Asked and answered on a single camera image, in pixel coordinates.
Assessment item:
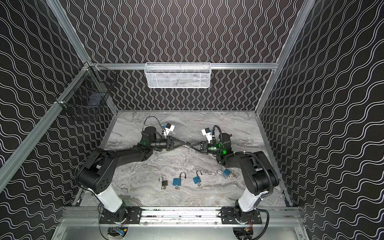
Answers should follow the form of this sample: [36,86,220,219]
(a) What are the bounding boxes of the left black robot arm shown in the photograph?
[75,127,191,224]

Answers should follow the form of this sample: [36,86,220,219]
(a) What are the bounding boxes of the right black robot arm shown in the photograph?
[191,133,279,223]

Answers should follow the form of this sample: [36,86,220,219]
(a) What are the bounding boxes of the right blue padlock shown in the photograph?
[217,169,233,179]

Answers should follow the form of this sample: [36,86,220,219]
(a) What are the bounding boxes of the blue padlock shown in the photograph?
[173,172,187,190]
[217,169,233,179]
[193,170,202,188]

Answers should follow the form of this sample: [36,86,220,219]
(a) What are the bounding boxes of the middle blue padlock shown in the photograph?
[193,170,202,188]

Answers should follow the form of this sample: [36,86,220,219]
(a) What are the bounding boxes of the left blue padlock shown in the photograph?
[173,172,187,190]

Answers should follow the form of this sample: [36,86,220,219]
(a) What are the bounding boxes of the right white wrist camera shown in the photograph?
[202,128,213,143]

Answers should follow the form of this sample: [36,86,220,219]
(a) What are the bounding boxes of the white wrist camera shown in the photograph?
[163,123,175,138]
[202,128,213,143]

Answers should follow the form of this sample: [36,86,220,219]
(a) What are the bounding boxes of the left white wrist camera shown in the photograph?
[163,123,175,138]

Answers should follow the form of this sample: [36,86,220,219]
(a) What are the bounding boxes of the white wire mesh basket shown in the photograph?
[144,62,212,89]

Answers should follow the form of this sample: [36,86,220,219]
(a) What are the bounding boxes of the black wire mesh basket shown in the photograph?
[57,62,118,122]

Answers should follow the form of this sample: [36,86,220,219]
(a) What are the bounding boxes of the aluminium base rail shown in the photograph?
[60,207,302,228]

